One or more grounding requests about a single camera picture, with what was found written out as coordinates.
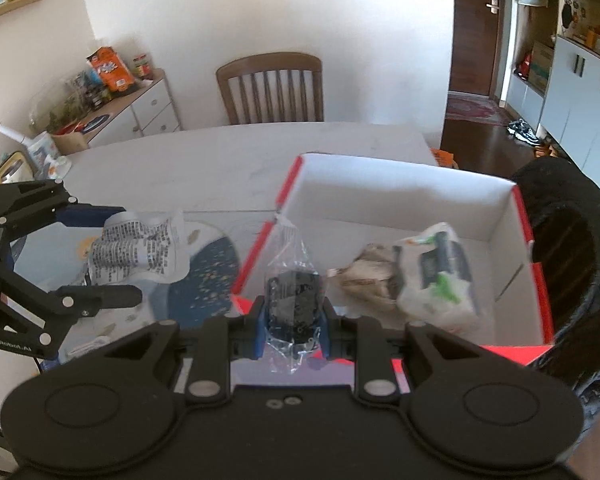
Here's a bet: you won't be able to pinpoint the red shoe box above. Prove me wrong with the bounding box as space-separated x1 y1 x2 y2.
230 152 556 368

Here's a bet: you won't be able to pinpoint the brown door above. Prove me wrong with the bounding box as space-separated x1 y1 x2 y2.
447 0 515 100

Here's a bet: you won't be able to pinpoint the beige snack packet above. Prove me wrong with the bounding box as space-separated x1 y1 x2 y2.
329 244 403 313

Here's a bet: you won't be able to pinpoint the white side cabinet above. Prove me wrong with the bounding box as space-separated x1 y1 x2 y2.
50 69 182 156

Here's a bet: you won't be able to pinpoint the white barcode packet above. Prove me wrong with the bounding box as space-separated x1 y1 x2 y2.
82 209 190 286

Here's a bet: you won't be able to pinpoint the grey wall cabinet unit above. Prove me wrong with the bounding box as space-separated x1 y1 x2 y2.
505 0 600 196

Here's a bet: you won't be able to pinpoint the red patterned rug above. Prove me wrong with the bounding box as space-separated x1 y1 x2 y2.
444 96 512 127

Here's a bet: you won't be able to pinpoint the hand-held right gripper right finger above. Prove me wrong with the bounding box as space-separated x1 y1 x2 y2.
322 300 486 403

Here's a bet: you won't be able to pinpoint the dark round mat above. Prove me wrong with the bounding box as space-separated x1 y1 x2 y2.
79 114 112 132

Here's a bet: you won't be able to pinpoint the clear bag with dark snack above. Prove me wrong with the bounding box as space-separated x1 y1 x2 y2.
262 212 328 373

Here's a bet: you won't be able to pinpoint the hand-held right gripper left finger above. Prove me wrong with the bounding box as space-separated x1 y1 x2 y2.
100 296 268 403

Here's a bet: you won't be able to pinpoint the printed tissue packet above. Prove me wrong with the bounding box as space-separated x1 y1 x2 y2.
44 156 72 179

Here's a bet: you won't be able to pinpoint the orange snack bag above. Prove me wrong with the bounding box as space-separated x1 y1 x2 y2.
86 46 137 98

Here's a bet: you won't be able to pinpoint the white marble desktop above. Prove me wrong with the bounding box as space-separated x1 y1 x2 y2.
0 122 443 411

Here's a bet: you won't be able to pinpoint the white green snack packet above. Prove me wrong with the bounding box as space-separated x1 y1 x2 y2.
392 222 486 336

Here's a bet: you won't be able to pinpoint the pair of sneakers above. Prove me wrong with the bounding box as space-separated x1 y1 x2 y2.
506 119 542 147

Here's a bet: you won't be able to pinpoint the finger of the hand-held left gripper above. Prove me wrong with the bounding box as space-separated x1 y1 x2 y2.
0 180 127 242
0 264 143 342

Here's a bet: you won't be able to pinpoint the brown wooden chair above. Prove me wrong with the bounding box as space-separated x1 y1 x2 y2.
216 52 325 126

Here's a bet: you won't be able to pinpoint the cardboard box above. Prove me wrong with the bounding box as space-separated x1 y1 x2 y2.
526 41 555 92

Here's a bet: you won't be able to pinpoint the red lid jars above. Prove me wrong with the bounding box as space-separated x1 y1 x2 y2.
132 54 154 81

